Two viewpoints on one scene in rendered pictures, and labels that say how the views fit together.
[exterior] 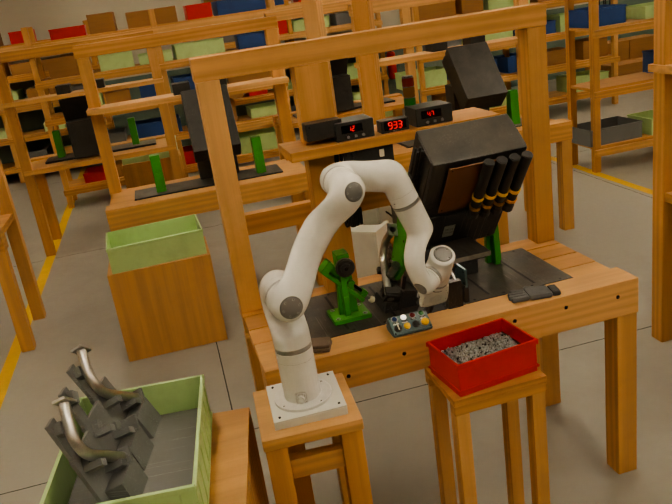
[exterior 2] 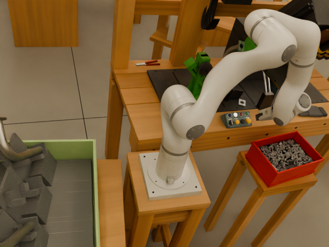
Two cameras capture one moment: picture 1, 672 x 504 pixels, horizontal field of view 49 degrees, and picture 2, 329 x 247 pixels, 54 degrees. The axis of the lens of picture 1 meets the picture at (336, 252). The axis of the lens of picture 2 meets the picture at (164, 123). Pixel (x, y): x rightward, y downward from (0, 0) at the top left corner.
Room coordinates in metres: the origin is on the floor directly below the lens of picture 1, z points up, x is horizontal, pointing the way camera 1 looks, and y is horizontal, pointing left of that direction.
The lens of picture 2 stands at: (1.25, 0.47, 2.00)
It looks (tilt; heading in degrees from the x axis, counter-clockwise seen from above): 43 degrees down; 346
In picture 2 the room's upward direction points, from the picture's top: 13 degrees clockwise
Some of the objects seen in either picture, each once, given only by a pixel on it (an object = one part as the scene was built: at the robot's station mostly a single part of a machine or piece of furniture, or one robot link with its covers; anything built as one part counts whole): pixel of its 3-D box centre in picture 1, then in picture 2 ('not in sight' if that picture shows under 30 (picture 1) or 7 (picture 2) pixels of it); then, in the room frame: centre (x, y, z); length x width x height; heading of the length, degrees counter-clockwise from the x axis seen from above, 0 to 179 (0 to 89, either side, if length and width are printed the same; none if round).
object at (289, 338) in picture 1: (284, 309); (178, 117); (2.14, 0.19, 1.19); 0.19 x 0.12 x 0.24; 15
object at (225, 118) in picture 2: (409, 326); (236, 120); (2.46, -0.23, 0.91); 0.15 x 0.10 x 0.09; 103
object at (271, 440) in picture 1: (305, 409); (166, 179); (2.12, 0.17, 0.83); 0.32 x 0.32 x 0.04; 9
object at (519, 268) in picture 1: (427, 292); (240, 87); (2.79, -0.35, 0.89); 1.10 x 0.42 x 0.02; 103
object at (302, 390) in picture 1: (298, 371); (172, 159); (2.12, 0.18, 0.97); 0.19 x 0.19 x 0.18
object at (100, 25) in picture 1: (169, 97); not in sight; (9.58, 1.82, 1.12); 3.01 x 0.54 x 2.24; 102
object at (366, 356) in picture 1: (456, 333); (258, 126); (2.52, -0.41, 0.82); 1.50 x 0.14 x 0.15; 103
